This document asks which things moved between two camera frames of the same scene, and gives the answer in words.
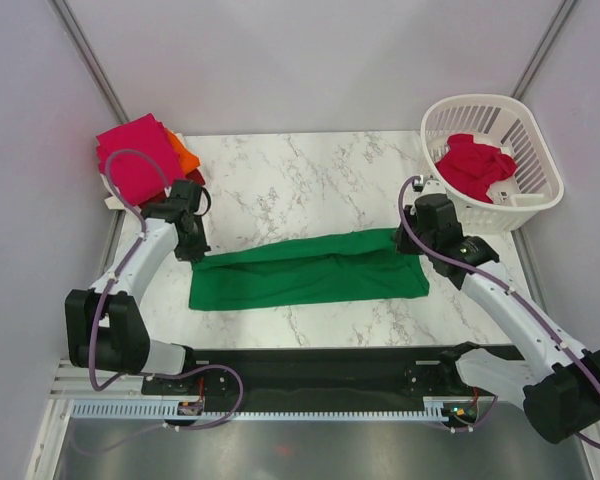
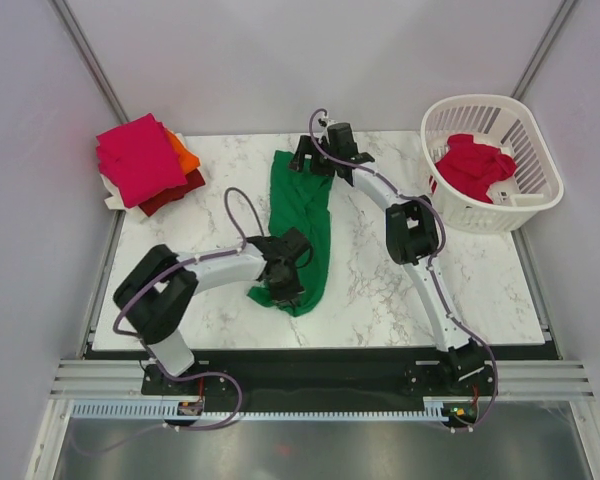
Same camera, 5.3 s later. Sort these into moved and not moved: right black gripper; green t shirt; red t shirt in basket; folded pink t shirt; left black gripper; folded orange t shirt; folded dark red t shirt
Moved: green t shirt; left black gripper; right black gripper
Not moved: folded dark red t shirt; red t shirt in basket; folded orange t shirt; folded pink t shirt
